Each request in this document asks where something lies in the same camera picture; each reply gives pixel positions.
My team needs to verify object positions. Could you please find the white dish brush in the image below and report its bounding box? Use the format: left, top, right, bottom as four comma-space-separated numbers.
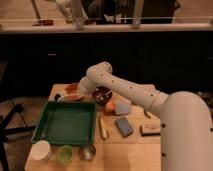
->
54, 93, 81, 101

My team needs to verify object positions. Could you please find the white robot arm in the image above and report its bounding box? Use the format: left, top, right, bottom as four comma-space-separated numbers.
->
79, 62, 213, 171

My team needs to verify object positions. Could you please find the dark brown bowl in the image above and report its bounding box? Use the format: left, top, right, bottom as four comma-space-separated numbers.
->
92, 86, 112, 106

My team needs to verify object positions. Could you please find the orange red bowl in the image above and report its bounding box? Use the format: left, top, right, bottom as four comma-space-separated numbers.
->
64, 83, 83, 99

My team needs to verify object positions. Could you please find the orange ball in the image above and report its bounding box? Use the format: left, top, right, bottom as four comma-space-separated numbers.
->
105, 101, 116, 113

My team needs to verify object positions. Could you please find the blue sponge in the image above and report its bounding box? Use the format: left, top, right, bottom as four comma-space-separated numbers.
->
115, 117, 133, 137

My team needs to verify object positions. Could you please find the beige stick toy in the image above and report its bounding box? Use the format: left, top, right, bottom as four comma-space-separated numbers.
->
99, 117, 108, 139

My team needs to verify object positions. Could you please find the green plastic tray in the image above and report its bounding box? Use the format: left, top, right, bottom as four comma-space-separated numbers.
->
31, 101, 96, 146

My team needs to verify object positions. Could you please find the beige block eraser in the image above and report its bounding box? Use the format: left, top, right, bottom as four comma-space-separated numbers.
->
139, 123, 160, 136

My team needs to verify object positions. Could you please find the small metal cup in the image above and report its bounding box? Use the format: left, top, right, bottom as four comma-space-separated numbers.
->
79, 144, 96, 161

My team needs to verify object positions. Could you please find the green plastic cup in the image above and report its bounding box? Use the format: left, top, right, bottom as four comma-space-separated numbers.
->
56, 145, 73, 164

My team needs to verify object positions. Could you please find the white plastic cup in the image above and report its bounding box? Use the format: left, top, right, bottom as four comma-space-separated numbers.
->
30, 140, 52, 161

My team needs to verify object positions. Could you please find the black office chair base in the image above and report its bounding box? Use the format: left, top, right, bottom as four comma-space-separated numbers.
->
0, 102, 37, 171

